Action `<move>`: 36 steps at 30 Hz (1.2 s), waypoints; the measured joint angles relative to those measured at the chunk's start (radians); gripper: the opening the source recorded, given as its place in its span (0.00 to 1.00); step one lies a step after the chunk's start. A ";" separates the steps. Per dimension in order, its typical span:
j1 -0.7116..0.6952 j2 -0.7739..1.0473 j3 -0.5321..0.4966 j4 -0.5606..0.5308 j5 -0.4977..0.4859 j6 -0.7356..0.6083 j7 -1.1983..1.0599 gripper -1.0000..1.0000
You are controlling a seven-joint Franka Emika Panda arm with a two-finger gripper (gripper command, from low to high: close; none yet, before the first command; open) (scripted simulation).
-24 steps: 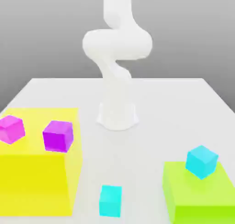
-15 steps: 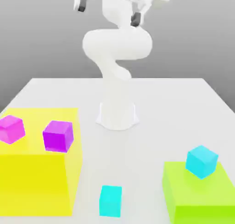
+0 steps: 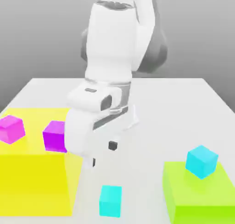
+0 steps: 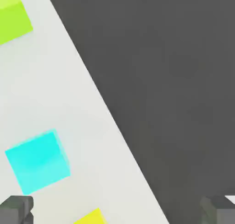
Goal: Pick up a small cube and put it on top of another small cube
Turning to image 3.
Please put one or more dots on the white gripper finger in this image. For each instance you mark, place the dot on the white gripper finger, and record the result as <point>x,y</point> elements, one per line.
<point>89,161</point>
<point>112,145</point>

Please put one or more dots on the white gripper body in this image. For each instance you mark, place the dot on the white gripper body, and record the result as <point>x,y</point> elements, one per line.
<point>79,132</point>

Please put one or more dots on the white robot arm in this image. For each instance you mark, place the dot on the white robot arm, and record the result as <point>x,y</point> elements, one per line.
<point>112,44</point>

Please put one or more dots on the small purple cube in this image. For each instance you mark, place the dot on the small purple cube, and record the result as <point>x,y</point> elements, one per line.
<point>54,137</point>

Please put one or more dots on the small turquoise cube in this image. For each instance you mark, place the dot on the small turquoise cube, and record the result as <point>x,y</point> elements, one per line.
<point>110,201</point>

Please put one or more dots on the small pink cube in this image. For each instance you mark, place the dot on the small pink cube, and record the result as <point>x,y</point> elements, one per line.
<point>11,129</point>

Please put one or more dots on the small sky blue cube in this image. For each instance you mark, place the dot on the small sky blue cube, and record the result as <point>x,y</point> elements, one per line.
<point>201,161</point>

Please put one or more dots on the large yellow box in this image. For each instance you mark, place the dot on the large yellow box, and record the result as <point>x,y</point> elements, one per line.
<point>31,181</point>

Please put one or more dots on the large lime green box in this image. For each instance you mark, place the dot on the large lime green box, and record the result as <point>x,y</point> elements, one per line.
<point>200,200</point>

